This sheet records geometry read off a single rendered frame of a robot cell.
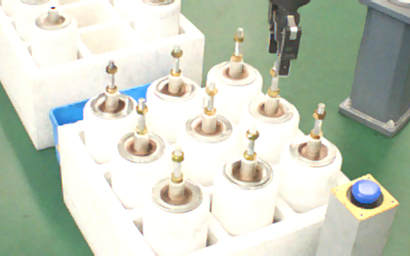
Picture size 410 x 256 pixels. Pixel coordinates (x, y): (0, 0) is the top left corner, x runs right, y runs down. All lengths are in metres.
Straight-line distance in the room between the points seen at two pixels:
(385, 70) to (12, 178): 0.81
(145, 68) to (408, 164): 0.59
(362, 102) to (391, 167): 0.18
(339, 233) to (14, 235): 0.62
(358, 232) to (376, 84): 0.69
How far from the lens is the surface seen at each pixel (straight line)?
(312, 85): 1.79
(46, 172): 1.50
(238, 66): 1.31
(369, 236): 1.03
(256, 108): 1.25
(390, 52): 1.59
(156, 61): 1.55
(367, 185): 1.01
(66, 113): 1.48
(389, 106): 1.66
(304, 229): 1.16
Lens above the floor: 0.97
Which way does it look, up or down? 36 degrees down
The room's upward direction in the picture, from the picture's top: 7 degrees clockwise
